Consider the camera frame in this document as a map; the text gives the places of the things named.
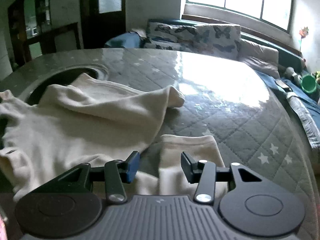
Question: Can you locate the large butterfly print cushion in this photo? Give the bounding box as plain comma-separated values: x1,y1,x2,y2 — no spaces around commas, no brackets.
197,24,242,59

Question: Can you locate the beige cushion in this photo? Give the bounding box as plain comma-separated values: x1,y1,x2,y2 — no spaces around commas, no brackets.
239,39,280,78

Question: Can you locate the dark wooden console table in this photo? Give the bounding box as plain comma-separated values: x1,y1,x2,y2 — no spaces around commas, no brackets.
25,22,81,63

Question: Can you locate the butterfly print seat cushion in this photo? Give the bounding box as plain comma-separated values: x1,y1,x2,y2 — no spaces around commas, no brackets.
144,41,200,52

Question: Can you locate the dark door with frosted glass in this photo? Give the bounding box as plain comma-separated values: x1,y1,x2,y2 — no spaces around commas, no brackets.
79,0,127,50

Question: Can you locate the round black induction cooktop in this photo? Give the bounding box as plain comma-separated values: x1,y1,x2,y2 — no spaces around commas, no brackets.
25,65,110,105

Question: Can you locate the grey stuffed toy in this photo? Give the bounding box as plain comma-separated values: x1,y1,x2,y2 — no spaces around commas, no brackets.
285,66,303,83

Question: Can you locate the blue blanket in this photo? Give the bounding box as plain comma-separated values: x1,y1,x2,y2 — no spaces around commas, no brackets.
255,70,320,151

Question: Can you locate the cream sweatshirt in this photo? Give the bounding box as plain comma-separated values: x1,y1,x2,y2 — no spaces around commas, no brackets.
0,72,225,203

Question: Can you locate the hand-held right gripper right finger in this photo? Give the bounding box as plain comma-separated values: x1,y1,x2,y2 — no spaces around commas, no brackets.
181,152,272,203

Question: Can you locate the long butterfly print cushion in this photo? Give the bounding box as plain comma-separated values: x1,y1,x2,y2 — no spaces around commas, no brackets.
146,20,201,44

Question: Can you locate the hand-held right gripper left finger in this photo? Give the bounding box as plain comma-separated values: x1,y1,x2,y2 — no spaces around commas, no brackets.
37,151,140,205

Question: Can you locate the dark wooden shelf cabinet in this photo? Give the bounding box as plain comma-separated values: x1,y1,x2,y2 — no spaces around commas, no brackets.
7,0,52,68

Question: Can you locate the colourful pinwheel toy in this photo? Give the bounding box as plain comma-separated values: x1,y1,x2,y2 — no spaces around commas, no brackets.
298,26,310,53

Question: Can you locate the green plastic bucket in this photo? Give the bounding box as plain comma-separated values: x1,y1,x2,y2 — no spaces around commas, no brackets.
301,74,320,96

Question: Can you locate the blue towel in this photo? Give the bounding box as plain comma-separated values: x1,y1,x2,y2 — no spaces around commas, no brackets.
105,32,141,48

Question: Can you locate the teal sofa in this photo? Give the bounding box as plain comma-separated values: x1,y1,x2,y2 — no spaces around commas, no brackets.
105,17,320,150

